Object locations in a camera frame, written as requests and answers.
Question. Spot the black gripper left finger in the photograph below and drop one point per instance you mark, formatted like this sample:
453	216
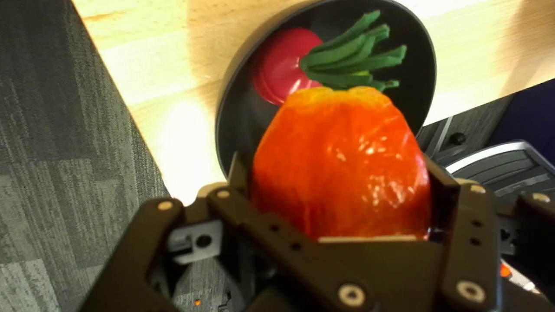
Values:
271	247

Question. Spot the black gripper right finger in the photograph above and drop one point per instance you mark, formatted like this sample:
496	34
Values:
474	242

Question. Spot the orange red bell pepper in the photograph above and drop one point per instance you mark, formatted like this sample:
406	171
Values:
340	166

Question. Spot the red radish with green leaves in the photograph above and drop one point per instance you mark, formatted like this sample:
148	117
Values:
283	62

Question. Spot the black mesh office chair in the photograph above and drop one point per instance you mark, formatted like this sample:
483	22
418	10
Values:
509	173

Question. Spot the black plastic bowl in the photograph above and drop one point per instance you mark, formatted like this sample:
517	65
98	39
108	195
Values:
236	126

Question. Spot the dark blue fabric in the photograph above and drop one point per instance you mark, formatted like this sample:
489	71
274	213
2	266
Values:
531	114

